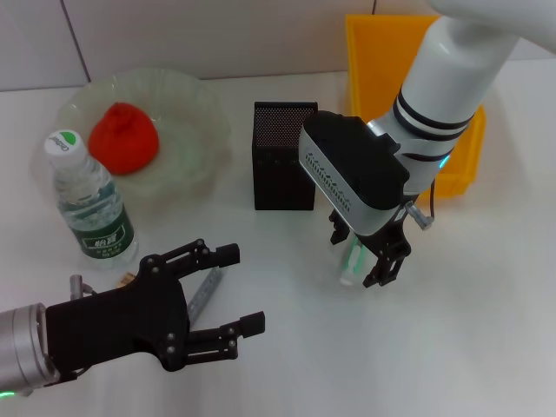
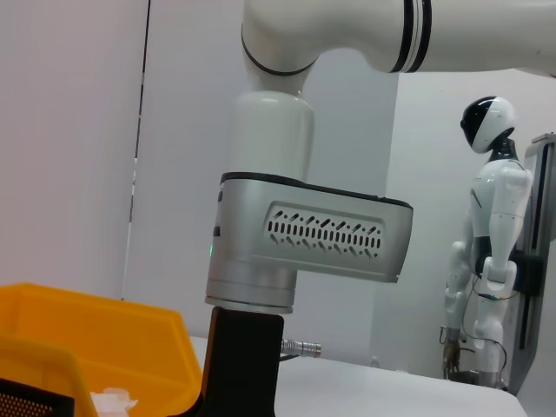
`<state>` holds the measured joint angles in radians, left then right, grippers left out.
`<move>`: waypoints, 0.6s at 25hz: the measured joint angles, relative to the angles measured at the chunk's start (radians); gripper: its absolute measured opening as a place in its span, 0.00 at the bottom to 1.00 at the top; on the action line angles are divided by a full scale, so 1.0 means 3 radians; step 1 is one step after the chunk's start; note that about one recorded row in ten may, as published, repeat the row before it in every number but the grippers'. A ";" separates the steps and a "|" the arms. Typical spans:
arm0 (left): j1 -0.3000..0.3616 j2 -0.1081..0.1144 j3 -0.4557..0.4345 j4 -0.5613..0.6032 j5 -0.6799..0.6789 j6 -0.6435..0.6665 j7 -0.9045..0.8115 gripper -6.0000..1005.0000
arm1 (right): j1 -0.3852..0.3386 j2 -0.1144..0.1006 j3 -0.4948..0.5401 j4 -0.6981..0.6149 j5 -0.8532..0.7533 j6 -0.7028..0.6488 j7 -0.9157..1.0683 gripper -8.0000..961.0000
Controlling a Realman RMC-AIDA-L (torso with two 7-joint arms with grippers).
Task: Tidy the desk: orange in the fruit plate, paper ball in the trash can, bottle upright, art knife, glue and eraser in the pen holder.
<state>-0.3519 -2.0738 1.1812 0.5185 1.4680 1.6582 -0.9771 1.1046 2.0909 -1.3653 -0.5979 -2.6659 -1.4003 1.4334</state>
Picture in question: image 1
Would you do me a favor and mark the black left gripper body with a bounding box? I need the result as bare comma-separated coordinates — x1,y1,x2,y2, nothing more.
45,255,192,374

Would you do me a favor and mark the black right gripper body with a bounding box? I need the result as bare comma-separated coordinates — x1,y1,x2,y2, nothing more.
355,203,412,261

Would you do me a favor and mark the green toothbrush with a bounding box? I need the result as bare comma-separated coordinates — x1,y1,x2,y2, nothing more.
339,236,365,287

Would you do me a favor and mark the clear green-label water bottle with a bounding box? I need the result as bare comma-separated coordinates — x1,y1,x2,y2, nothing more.
43,129,140,271

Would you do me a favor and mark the orange fruit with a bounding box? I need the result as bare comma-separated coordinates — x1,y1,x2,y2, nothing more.
87,101,162,176

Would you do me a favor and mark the silver grey pen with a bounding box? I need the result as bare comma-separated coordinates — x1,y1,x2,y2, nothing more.
186,267,225,325

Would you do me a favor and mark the black mesh pen holder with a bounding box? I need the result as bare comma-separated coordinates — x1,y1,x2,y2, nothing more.
250,101,319,212

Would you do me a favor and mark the pale green glass fruit plate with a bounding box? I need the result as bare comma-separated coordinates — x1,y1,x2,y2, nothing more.
56,67,234,205

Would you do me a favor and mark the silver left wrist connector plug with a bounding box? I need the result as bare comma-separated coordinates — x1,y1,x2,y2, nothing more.
69,274,99,301

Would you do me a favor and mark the yellow plastic bin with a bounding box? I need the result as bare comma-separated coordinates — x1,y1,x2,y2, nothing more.
346,14,487,199

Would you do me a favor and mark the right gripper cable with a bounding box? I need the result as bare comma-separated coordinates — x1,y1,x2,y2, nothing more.
406,175,440,231

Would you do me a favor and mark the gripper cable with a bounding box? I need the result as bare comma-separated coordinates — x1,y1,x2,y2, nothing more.
406,175,440,231
56,367,92,386

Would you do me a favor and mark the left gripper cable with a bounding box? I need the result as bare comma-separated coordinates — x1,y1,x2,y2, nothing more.
56,367,92,386

